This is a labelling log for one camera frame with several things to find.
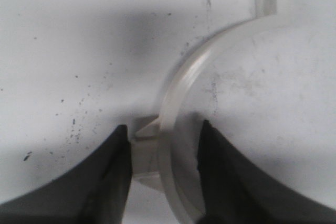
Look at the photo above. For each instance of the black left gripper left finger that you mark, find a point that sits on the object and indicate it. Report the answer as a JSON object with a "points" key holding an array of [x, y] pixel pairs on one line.
{"points": [[95, 191]]}

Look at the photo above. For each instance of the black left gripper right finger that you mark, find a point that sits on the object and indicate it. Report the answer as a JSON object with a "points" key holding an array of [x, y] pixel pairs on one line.
{"points": [[236, 191]]}

